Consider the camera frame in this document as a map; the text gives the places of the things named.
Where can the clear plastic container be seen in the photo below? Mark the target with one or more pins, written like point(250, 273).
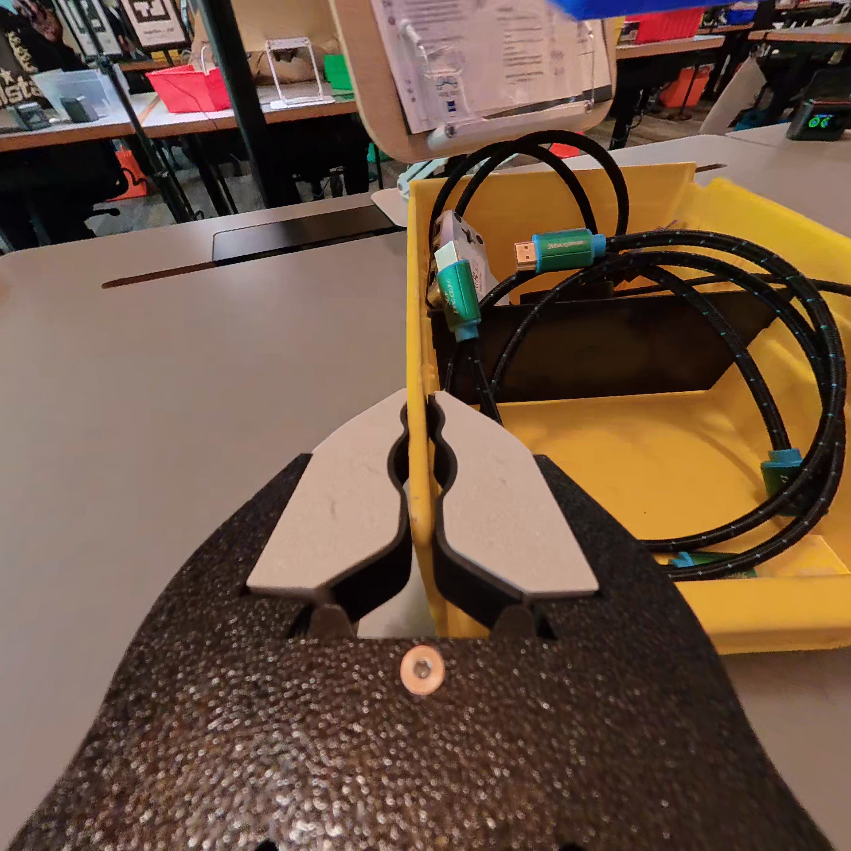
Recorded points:
point(73, 93)

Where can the orange container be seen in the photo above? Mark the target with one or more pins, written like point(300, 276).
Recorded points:
point(685, 86)

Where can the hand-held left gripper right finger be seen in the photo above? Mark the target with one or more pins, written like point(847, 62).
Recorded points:
point(512, 518)

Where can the black pole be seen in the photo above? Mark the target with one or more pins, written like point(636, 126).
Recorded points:
point(233, 100)

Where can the yellow plastic bin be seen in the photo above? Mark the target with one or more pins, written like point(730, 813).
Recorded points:
point(631, 452)

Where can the blue plastic bin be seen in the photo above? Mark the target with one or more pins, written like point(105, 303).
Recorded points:
point(598, 8)

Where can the wooden document stand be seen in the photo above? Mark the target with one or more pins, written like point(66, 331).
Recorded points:
point(372, 119)

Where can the red plastic tray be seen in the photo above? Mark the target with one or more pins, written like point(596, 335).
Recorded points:
point(665, 26)

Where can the grey adapter hub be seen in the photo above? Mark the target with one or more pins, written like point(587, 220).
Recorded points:
point(459, 226)

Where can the clear acrylic stand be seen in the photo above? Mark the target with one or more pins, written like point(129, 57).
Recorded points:
point(299, 103)

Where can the black white tag poster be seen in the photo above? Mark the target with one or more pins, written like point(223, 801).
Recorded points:
point(156, 20)

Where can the printed paper sheet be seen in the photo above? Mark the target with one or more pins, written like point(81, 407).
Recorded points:
point(478, 66)

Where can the red basket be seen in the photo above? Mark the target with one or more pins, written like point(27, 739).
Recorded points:
point(193, 90)

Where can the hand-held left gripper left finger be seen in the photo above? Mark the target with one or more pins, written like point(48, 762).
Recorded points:
point(332, 512)

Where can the brown office desk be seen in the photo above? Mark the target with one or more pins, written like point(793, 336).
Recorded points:
point(199, 123)
point(665, 48)

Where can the green box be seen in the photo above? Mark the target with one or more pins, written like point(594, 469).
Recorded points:
point(338, 73)

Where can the black device green display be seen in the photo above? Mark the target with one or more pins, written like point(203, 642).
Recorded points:
point(818, 123)

